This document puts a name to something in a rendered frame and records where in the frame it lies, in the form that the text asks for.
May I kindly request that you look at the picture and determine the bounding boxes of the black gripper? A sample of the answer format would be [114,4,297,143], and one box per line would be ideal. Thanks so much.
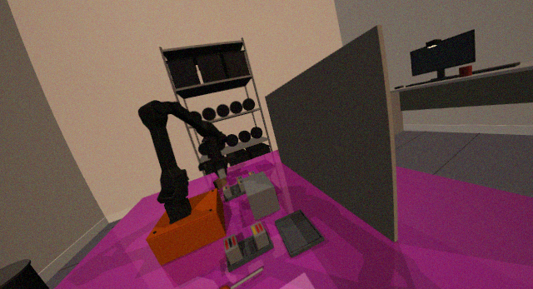
[198,147,237,176]

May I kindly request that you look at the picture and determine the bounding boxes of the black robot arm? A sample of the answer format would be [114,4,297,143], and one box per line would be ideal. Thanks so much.
[138,100,227,224]

